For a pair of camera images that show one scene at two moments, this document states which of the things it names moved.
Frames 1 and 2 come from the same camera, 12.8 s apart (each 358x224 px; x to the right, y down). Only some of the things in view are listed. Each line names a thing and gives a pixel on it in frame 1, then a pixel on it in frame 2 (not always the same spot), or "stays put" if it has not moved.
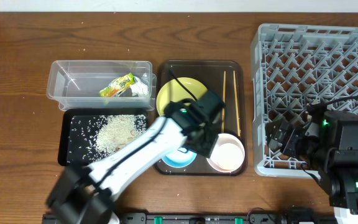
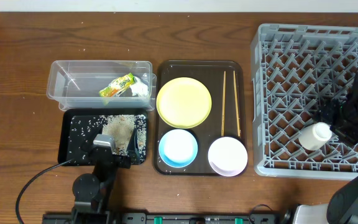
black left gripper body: (204, 144) to (117, 158)
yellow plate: (173, 90) stays put
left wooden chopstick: (224, 101) stays put
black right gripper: (296, 135) to (327, 112)
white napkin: (139, 88) stays put
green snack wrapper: (117, 86) stays put
